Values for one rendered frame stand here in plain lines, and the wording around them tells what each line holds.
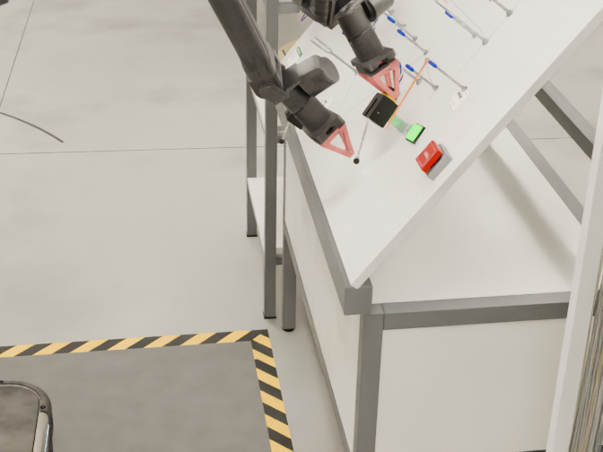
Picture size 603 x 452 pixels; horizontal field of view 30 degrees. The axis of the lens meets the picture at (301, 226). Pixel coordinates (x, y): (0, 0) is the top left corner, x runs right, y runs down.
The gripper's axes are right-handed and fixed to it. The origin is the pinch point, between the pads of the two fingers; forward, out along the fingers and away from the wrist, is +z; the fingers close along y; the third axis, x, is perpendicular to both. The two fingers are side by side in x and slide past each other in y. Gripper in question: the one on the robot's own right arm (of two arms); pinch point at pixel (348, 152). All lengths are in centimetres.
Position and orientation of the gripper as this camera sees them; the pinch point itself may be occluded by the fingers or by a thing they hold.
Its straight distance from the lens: 230.4
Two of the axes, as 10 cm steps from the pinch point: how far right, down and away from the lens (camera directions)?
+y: -2.9, -2.6, 9.2
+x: -7.0, 7.2, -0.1
